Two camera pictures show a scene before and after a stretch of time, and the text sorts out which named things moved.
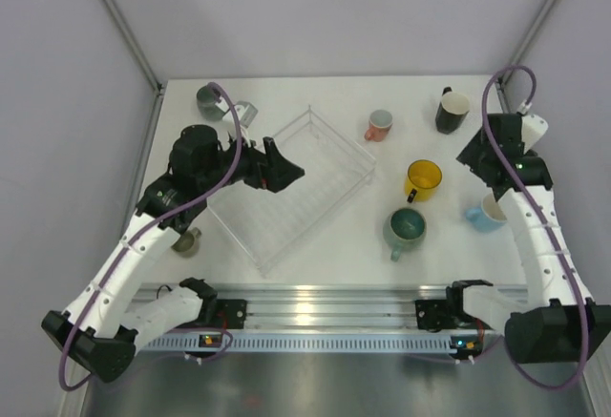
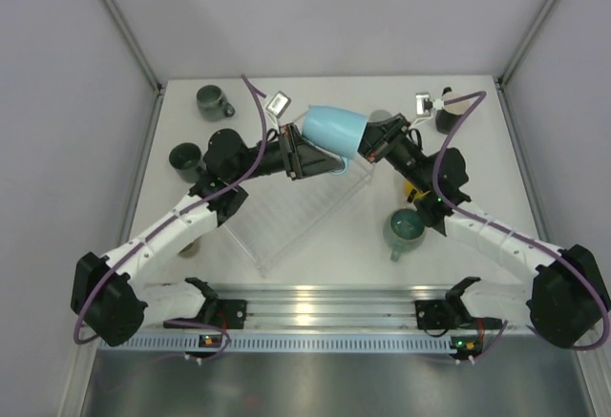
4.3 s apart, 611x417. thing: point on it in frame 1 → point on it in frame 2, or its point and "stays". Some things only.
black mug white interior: (452, 111) stays
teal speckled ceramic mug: (403, 229) stays
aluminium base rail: (326, 306) stays
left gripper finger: (279, 172) → (302, 158)
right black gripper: (474, 154) → (377, 135)
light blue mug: (488, 218) → (335, 129)
